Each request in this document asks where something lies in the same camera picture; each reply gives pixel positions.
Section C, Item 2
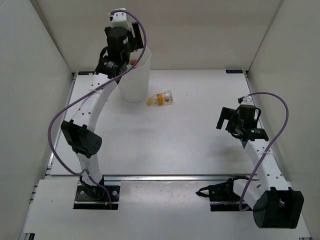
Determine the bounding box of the green plastic bottle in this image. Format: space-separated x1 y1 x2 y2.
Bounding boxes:
127 61 136 69

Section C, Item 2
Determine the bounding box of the clear bottle red label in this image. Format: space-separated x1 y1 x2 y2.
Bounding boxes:
129 49 142 66

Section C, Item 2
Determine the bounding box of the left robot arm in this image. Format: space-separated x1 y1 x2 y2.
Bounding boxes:
61 22 144 201

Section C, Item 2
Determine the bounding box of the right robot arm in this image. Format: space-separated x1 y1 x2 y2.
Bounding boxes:
216 104 304 229

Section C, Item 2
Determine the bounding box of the white octagonal plastic bin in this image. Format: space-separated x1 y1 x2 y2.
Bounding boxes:
118 48 152 103

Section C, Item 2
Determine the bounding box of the clear bottle yellow cap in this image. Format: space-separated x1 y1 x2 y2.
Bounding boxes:
147 90 173 106

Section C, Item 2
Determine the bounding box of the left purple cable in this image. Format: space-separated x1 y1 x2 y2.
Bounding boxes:
47 9 148 208

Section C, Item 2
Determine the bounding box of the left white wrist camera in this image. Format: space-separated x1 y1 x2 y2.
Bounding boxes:
108 12 130 30

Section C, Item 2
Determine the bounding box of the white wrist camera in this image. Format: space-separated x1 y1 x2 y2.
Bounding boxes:
237 95 255 106
108 12 130 30

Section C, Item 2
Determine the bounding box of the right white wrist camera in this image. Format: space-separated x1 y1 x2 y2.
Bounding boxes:
237 95 255 106

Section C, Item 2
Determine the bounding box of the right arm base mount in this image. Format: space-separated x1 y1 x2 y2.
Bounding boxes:
195 175 249 212

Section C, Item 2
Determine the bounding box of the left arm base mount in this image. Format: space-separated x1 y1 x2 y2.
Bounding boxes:
73 180 121 210

